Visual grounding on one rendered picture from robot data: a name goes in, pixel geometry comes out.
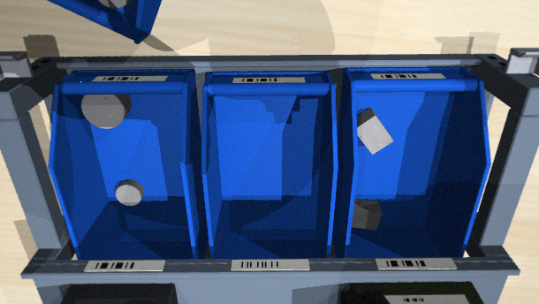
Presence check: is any dark grey case with orange latches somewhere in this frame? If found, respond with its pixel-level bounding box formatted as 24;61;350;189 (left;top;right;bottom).
60;284;178;304

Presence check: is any grey metal shelf rack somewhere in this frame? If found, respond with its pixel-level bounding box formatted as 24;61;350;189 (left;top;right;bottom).
0;48;539;304

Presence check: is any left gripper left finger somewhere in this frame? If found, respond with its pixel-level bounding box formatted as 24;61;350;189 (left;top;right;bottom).
340;291;367;304

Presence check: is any blue open-front bin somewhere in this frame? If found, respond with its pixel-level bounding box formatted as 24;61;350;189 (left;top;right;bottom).
332;67;491;258
48;0;162;44
201;71;338;259
49;69;209;260

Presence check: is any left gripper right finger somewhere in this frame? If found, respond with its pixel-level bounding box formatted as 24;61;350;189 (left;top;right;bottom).
362;291;390;304

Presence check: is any olive green case with orange latches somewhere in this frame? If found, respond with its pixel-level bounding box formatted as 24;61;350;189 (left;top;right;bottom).
349;282;484;304

